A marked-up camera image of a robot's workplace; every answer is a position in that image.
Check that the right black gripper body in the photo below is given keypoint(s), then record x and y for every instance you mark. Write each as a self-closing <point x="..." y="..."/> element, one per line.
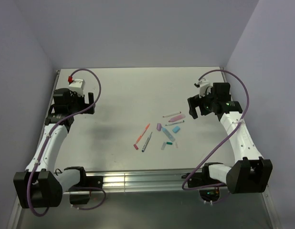
<point x="206" y="103"/>

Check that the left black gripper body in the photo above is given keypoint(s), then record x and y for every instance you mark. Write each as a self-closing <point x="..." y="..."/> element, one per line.
<point x="78" y="104"/>

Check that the orange pen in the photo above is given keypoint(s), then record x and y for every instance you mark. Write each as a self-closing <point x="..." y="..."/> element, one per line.
<point x="141" y="135"/>

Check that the clear white pen cap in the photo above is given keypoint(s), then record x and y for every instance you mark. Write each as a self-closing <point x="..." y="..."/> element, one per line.
<point x="163" y="145"/>

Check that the grey blue-tip pen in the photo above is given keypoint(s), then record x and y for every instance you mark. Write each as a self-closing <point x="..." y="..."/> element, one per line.
<point x="146" y="142"/>

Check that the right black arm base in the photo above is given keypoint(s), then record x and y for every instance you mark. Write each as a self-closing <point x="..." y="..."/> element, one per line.
<point x="211" y="175"/>

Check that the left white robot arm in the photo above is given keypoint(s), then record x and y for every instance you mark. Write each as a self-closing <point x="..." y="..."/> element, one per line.
<point x="37" y="186"/>

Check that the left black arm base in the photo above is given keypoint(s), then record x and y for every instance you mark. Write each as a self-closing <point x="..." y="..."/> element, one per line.
<point x="90" y="183"/>

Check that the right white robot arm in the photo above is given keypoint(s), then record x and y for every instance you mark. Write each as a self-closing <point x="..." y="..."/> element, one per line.
<point x="250" y="172"/>

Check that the teal thin pen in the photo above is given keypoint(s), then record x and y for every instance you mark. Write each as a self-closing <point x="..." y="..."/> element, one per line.
<point x="175" y="123"/>

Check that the white thin pen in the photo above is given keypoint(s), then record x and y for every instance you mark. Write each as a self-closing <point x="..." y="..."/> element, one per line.
<point x="171" y="114"/>

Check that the pink highlighter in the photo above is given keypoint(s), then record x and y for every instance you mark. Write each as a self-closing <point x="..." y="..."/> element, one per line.
<point x="177" y="118"/>

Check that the light blue cap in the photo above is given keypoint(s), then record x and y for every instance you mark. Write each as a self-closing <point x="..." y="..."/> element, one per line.
<point x="176" y="129"/>

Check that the light blue highlighter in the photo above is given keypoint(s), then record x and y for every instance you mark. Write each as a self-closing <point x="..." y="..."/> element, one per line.
<point x="168" y="134"/>

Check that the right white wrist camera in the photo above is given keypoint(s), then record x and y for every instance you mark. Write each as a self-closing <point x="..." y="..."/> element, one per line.
<point x="204" y="87"/>

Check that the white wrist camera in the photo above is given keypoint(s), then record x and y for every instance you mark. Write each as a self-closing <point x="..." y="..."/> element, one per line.
<point x="204" y="87"/>
<point x="76" y="85"/>

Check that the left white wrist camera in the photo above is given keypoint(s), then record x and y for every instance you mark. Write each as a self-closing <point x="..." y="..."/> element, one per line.
<point x="76" y="85"/>

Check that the aluminium rail frame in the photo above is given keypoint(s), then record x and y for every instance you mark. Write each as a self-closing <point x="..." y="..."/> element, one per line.
<point x="134" y="181"/>

